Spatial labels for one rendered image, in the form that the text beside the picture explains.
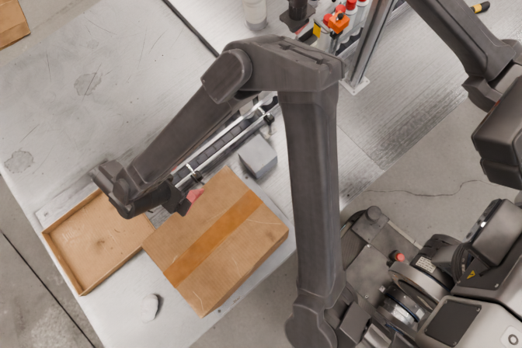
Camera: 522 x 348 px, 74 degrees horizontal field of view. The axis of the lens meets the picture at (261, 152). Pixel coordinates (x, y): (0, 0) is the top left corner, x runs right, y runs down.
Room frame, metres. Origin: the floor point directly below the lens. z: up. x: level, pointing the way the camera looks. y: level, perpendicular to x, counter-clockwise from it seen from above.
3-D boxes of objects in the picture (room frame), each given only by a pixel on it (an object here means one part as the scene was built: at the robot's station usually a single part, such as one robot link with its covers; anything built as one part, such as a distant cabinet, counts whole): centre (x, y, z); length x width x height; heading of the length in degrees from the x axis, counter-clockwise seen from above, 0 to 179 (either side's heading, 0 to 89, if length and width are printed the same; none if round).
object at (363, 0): (0.78, -0.43, 0.98); 0.05 x 0.05 x 0.20
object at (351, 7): (0.76, -0.38, 0.98); 0.05 x 0.05 x 0.20
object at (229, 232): (0.10, 0.16, 0.99); 0.30 x 0.24 x 0.27; 124
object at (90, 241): (0.21, 0.58, 0.85); 0.30 x 0.26 x 0.04; 120
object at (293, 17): (0.72, -0.19, 1.13); 0.10 x 0.07 x 0.07; 120
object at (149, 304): (-0.05, 0.44, 0.85); 0.08 x 0.07 x 0.04; 127
